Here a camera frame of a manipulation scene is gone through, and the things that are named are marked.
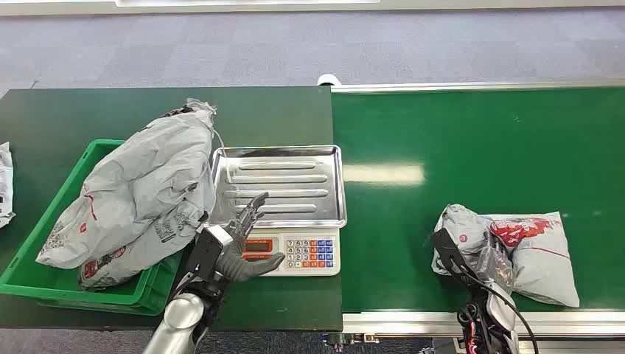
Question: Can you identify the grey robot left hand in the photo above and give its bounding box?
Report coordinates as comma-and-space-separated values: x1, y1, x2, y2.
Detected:
214, 192, 286, 284

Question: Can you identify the green plastic crate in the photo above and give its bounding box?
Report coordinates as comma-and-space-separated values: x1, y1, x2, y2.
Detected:
0, 139, 184, 316

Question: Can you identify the steel weighing tray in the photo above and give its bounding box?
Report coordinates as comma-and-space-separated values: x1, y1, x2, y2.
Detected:
209, 145, 348, 230

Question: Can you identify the white electronic scale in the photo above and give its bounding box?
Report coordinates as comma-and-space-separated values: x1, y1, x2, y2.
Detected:
209, 145, 348, 278

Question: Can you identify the aluminium conveyor side rail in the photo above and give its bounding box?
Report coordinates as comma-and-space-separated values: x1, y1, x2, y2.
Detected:
331, 79, 625, 94
341, 309, 625, 338

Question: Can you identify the green conveyor belt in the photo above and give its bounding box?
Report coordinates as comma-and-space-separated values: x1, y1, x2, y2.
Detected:
332, 88, 625, 313

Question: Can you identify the grey mailer package red logo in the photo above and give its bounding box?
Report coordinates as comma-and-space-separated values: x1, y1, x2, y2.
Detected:
77, 201, 207, 290

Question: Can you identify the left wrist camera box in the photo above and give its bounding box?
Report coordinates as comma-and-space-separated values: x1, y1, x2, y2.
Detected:
184, 224, 234, 289

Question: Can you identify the grey mailer package red print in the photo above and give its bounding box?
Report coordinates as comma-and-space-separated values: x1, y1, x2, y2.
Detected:
431, 204, 581, 309

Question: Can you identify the large crumpled grey mailer package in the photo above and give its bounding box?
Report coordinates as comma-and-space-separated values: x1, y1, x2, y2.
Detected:
35, 98, 219, 270

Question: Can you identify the white plastic package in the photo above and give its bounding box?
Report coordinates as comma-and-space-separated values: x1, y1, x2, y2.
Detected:
0, 142, 17, 229

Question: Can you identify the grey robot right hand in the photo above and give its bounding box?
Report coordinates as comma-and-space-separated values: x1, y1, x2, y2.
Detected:
475, 234, 519, 333

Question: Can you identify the metal conveyor bracket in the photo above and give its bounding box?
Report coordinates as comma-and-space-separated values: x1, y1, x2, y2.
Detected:
322, 333, 380, 353

